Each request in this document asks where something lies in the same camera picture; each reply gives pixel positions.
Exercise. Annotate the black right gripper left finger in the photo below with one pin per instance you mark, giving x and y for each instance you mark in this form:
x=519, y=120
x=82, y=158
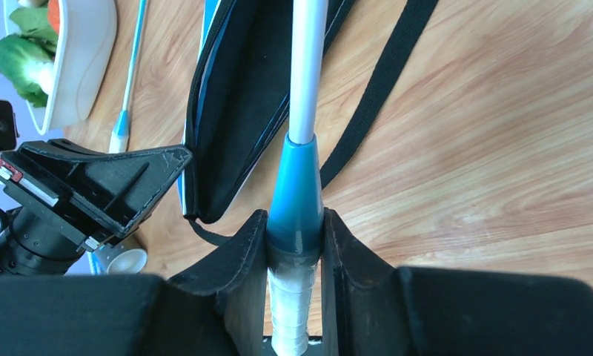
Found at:
x=228, y=289

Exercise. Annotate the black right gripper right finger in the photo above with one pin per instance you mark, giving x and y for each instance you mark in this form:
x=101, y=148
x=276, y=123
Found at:
x=364, y=309

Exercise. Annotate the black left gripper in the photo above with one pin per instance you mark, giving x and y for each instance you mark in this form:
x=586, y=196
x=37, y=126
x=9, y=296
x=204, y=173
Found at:
x=90, y=198

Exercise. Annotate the blue racket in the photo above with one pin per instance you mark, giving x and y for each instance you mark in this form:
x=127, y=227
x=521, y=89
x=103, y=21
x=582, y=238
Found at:
x=294, y=227
x=127, y=256

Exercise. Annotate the blue racket bag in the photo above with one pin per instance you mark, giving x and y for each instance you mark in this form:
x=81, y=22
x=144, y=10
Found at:
x=239, y=100

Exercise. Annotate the white rectangular tray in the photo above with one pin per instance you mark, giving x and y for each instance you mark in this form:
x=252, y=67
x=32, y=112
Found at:
x=87, y=34

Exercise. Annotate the green bok choy toy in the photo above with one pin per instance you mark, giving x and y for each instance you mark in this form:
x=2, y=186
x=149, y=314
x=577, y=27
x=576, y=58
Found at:
x=27, y=56

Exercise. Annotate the orange carrot toy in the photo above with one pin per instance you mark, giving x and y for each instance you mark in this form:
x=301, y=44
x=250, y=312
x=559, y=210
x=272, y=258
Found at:
x=53, y=15

